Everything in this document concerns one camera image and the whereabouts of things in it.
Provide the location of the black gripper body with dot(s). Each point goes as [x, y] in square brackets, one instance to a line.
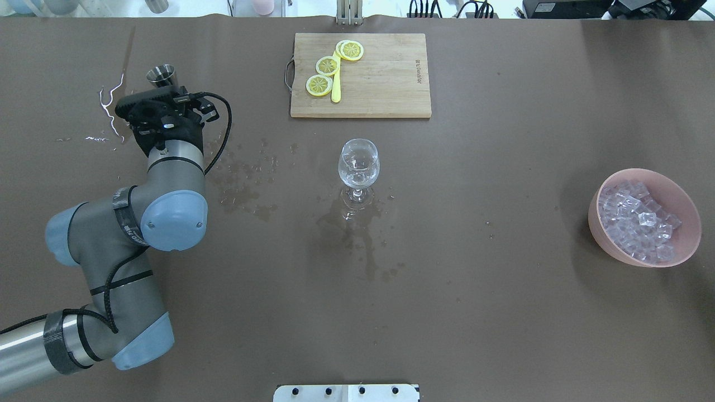
[187, 134]

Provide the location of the steel double jigger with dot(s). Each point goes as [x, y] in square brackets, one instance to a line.
[163, 75]

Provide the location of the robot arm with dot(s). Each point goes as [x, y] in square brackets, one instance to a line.
[126, 321]

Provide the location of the clear wine glass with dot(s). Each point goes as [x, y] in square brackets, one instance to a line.
[358, 167]

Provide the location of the pile of clear ice cubes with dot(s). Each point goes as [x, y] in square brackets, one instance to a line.
[637, 223]

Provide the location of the pink plastic cup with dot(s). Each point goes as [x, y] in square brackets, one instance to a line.
[263, 7]

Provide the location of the lemon slice lower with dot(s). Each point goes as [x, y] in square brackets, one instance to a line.
[319, 85]

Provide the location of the lemon slice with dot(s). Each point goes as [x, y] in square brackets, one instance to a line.
[328, 65]
[319, 85]
[349, 50]

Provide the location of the lemon slice middle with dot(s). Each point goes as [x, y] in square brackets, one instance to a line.
[328, 65]

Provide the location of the yellow plastic knife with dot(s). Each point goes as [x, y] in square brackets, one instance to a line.
[335, 95]

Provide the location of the wooden cutting board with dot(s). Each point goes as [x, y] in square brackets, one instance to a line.
[391, 80]

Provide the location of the lemon slice top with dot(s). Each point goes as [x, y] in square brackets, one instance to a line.
[349, 50]

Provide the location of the pink bowl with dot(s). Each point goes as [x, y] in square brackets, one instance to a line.
[686, 239]

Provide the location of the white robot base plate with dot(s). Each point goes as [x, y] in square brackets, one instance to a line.
[348, 392]

